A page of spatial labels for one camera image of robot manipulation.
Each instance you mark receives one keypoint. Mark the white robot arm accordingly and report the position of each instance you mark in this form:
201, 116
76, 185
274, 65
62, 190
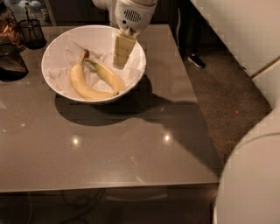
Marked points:
249, 188

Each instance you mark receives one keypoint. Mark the clear snack bag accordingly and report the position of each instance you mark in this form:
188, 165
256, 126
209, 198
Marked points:
9, 27

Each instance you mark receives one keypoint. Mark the white bowl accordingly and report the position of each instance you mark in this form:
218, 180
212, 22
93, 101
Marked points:
96, 35

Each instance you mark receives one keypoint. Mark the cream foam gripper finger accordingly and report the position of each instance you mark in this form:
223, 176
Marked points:
124, 45

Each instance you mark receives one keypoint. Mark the black sneaker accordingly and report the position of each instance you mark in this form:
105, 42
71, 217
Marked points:
196, 61

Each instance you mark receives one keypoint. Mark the black wire basket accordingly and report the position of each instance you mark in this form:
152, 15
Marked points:
12, 66

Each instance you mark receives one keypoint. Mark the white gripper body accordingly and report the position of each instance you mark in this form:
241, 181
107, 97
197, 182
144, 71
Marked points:
135, 17

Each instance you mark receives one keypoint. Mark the person leg dark trousers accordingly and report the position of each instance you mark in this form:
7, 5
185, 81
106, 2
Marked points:
190, 26

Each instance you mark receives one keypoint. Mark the yellow banana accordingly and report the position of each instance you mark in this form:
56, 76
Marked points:
107, 75
80, 85

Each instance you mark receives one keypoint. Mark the white paper liner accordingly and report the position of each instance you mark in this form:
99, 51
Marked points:
83, 69

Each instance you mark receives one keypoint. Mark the black mesh pen cup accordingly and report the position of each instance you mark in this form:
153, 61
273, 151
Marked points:
31, 30

